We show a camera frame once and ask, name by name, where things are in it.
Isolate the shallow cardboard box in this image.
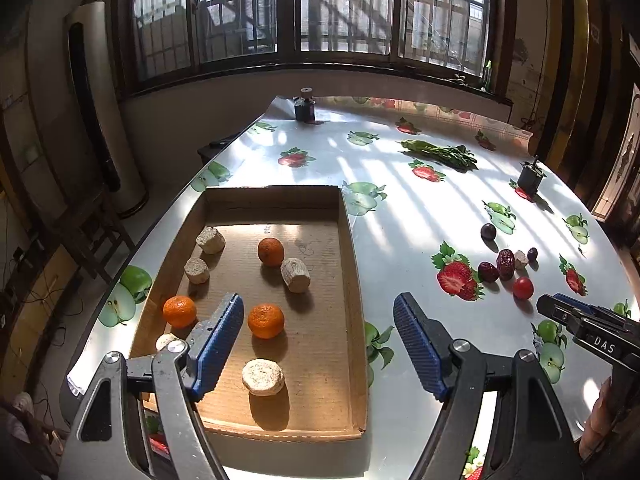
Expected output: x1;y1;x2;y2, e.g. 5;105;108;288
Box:
127;185;369;443

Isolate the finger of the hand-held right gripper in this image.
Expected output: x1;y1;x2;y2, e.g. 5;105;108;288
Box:
552;292;632;321
536;295;596;333

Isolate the wooden glass panel door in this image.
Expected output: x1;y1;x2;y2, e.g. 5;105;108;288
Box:
590;85;640;241

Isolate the fruit print tablecloth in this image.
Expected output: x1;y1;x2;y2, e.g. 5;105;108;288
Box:
65;96;640;480

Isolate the dark framed window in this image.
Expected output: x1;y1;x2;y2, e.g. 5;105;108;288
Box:
115;0;516;98

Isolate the long beige cake roll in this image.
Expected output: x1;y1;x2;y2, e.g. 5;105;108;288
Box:
280;257;311;294

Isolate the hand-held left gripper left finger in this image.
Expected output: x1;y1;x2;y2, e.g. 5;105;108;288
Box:
59;292;246;480

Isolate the wooden chair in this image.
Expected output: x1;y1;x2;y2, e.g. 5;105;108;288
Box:
55;185;138;286

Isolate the black wall cable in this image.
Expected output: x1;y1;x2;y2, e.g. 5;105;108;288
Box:
520;35;548;131

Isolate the orange mandarin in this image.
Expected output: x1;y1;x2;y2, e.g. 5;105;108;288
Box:
247;303;286;339
257;237;285;267
163;295;198;329

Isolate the person's right hand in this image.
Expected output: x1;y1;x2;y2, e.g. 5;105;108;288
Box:
578;376;614;462

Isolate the green leafy vegetable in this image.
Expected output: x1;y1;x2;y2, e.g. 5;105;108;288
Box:
400;139;479;171

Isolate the white standing air conditioner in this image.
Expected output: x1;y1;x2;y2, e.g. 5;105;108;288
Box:
64;1;148;218

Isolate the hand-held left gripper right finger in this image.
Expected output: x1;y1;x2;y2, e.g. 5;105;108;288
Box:
392;292;583;480

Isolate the dark side table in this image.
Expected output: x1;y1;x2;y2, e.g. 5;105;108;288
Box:
197;132;251;163

